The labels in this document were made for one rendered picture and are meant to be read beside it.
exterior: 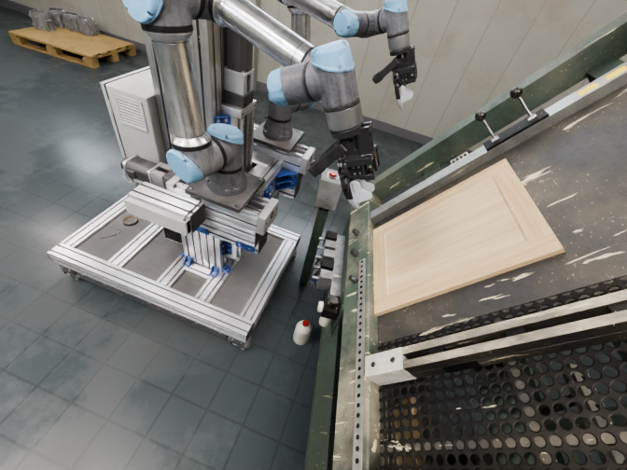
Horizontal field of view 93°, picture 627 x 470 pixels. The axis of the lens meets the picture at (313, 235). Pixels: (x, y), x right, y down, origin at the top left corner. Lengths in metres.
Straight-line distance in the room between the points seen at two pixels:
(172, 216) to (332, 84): 0.82
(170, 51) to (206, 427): 1.59
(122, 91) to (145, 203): 0.44
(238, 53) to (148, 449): 1.72
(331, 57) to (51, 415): 1.91
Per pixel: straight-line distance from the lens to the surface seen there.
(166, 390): 1.90
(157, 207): 1.28
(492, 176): 1.22
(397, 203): 1.37
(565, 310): 0.81
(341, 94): 0.62
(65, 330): 2.21
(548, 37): 4.47
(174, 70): 0.92
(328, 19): 1.27
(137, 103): 1.42
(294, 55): 0.81
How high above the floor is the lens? 1.78
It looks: 44 degrees down
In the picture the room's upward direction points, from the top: 15 degrees clockwise
